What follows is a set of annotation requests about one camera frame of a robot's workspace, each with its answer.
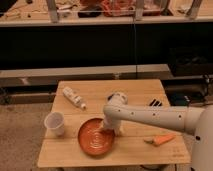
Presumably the orange ceramic bowl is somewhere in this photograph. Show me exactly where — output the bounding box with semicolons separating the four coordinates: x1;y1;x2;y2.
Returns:
78;118;115;156

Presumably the metal shelf rail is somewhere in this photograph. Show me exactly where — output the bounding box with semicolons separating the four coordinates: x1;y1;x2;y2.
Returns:
0;64;170;87

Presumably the white plastic cup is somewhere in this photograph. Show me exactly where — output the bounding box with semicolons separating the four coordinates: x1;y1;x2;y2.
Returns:
44;112;65;136

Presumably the vertical black cable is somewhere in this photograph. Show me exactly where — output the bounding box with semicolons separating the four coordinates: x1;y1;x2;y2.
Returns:
133;15;139;80

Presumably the white plastic bottle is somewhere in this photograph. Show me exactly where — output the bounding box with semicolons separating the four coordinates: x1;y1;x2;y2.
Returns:
62;87;86;110

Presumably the orange carrot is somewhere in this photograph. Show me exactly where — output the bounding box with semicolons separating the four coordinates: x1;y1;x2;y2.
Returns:
144;134;175;146

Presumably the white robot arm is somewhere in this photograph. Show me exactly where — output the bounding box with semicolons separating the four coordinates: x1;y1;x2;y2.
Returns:
101;92;213;171

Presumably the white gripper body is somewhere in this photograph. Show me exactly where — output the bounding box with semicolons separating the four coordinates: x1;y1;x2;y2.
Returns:
101;120;122;136

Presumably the red object on shelf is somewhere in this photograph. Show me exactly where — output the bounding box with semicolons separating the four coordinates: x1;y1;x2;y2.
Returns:
101;0;135;17

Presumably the wooden table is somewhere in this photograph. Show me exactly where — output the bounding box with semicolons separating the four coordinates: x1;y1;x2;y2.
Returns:
38;79;190;168

